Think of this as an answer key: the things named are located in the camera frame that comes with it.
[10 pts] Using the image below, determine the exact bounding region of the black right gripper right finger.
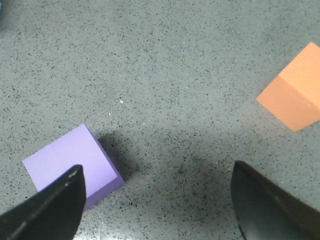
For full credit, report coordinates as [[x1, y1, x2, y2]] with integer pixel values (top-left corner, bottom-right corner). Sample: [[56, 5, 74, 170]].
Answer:
[[230, 161, 320, 240]]

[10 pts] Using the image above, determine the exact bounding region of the light purple foam cube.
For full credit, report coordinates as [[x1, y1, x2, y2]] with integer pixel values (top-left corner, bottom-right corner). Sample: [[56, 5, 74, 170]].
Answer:
[[23, 124, 125, 210]]

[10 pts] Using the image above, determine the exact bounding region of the orange foam cube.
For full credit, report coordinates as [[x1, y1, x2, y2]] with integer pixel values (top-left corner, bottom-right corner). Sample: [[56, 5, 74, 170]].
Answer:
[[256, 42, 320, 132]]

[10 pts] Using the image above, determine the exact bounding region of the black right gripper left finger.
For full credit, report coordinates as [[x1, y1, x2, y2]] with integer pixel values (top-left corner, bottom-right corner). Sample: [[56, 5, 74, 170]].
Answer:
[[0, 164, 86, 240]]

